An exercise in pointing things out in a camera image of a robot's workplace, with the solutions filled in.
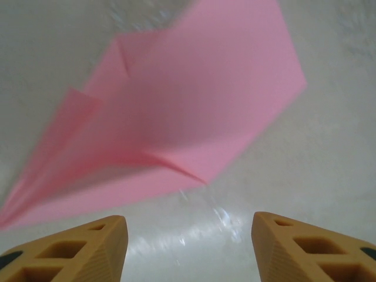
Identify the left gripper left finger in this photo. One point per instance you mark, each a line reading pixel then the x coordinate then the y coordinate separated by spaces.
pixel 73 255

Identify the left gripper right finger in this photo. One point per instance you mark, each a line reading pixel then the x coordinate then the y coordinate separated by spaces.
pixel 308 252

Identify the pink cloth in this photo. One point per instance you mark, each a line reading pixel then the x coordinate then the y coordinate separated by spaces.
pixel 176 117

